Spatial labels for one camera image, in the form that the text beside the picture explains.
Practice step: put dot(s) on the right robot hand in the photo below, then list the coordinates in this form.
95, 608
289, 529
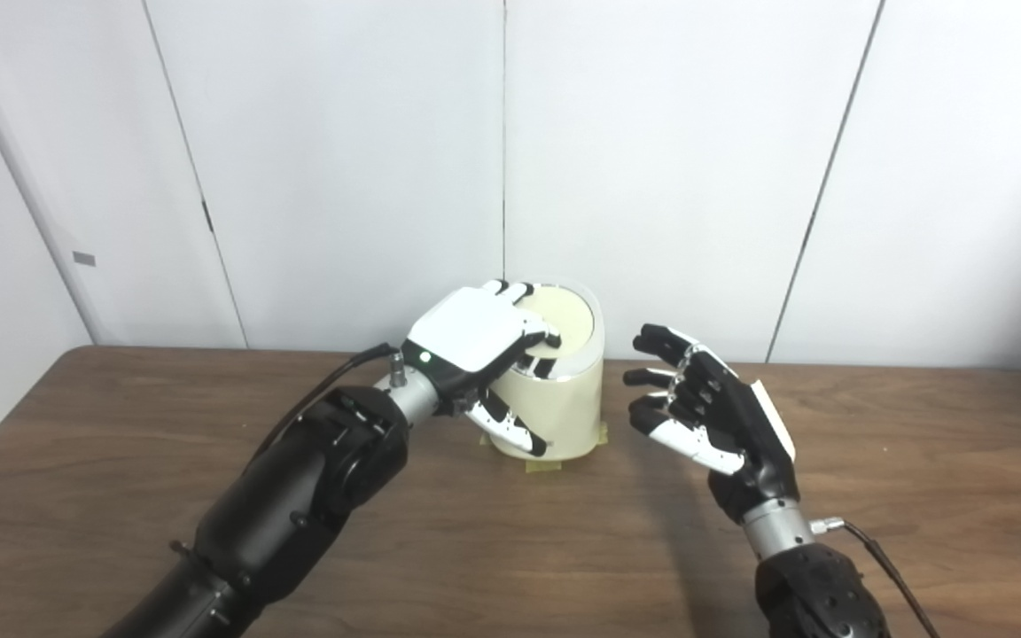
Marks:
736, 421

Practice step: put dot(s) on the black wall panel hinge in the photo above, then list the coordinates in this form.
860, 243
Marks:
207, 216

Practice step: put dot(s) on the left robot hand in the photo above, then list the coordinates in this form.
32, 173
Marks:
471, 332

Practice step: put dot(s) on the cream round bin lid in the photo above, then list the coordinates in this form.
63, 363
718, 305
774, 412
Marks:
564, 323

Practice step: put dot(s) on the cream-colored bin body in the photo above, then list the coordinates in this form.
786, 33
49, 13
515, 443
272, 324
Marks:
564, 408

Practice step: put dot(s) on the small gray wall label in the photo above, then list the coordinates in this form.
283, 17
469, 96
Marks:
84, 259

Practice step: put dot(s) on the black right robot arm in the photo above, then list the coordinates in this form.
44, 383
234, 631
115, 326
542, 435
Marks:
816, 589

